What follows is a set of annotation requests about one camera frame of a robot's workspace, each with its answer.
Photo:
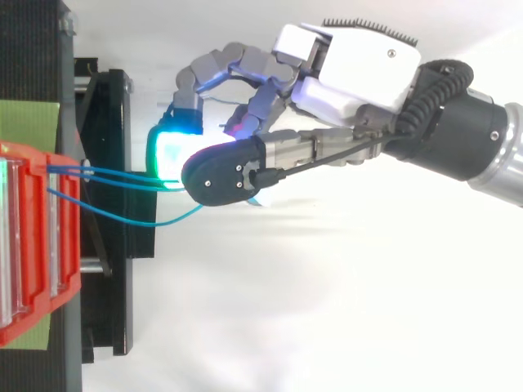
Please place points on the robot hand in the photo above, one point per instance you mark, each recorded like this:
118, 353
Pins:
359, 69

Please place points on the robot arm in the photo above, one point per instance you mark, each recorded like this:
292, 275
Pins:
470, 134

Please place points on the black stand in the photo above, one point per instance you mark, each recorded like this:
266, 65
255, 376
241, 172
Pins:
102, 212

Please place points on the red bin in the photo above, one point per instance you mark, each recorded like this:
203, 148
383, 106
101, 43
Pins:
37, 241

